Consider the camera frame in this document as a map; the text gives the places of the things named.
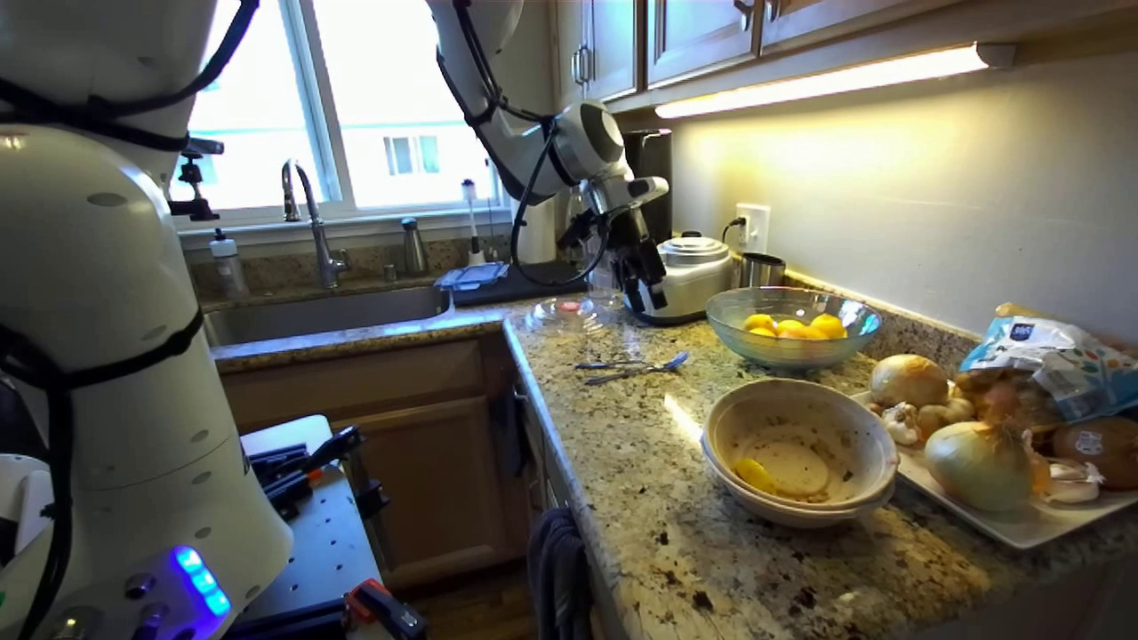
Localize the black camera on tripod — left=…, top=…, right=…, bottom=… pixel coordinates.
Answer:
left=169, top=138, right=226, bottom=221

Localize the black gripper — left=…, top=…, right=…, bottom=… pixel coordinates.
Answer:
left=605, top=211, right=667, bottom=313

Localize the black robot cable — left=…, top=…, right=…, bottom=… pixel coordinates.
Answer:
left=0, top=0, right=610, bottom=292

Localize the white ice cream maker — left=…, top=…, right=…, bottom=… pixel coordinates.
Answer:
left=625, top=237, right=743, bottom=325

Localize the plastic food bag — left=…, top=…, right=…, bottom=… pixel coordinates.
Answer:
left=962, top=313, right=1138, bottom=423

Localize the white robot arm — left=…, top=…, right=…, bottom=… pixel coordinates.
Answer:
left=0, top=0, right=293, bottom=640

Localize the yellow onion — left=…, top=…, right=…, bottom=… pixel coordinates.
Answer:
left=867, top=356, right=946, bottom=406
left=925, top=421, right=1033, bottom=513

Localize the dark hanging towel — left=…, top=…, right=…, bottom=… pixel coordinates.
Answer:
left=528, top=507, right=592, bottom=640

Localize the soap dispenser bottle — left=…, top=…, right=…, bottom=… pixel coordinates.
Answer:
left=210, top=229, right=248, bottom=299

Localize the yellow onion back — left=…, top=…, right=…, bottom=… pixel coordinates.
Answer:
left=867, top=356, right=946, bottom=406

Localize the under cabinet light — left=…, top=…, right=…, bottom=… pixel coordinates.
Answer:
left=657, top=43, right=1019, bottom=122

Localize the white rectangular plate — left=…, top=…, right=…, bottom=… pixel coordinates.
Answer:
left=900, top=451, right=1138, bottom=551

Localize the black soda maker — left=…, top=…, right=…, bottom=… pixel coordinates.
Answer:
left=636, top=127, right=673, bottom=243

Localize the yellow onion front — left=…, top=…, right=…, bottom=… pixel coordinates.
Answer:
left=925, top=421, right=1033, bottom=513

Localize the white bowl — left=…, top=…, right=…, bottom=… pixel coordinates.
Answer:
left=702, top=434, right=900, bottom=529
left=702, top=378, right=900, bottom=513

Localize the chrome kitchen faucet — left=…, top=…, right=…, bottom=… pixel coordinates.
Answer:
left=280, top=160, right=341, bottom=292

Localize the white wall outlet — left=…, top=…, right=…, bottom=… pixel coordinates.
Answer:
left=737, top=202, right=772, bottom=251

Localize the glass bowl with lemons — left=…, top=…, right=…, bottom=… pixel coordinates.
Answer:
left=707, top=283, right=882, bottom=371

